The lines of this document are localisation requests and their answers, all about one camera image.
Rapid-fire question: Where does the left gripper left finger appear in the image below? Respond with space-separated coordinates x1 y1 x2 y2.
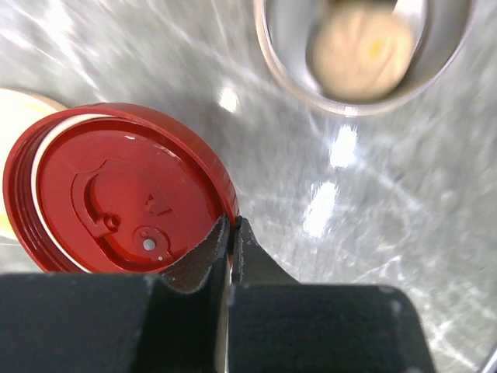
1 216 230 372

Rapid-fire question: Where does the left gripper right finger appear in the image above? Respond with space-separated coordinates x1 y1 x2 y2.
228 218 435 372

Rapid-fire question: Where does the red round lid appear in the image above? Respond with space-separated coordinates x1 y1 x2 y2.
3 103 239 273

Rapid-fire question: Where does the beige round bun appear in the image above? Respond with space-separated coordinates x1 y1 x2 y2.
311 2 415 101

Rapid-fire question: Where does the cream round lid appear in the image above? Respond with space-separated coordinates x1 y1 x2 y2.
0 87 69 242

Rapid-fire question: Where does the red steel bowl container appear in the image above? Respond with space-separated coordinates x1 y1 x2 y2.
254 1 476 117

